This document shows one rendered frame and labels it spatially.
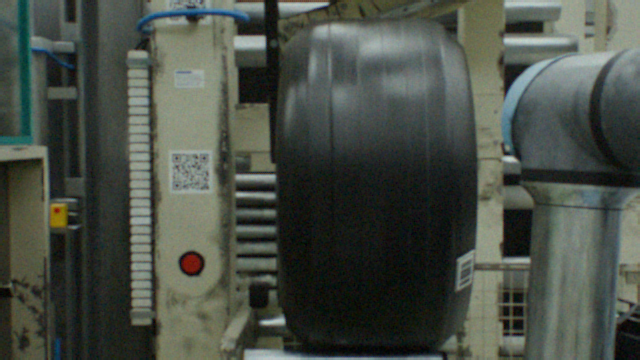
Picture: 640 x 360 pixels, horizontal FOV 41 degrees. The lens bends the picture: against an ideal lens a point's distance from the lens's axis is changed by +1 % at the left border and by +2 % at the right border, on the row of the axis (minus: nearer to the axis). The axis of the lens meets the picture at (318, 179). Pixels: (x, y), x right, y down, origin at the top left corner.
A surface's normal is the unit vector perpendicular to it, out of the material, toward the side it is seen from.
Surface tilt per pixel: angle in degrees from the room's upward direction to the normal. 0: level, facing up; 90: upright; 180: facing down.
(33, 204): 90
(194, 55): 90
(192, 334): 90
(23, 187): 90
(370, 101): 62
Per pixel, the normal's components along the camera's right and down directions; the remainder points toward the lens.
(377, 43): -0.01, -0.76
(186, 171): -0.02, 0.05
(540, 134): -0.85, -0.04
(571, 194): -0.34, 0.70
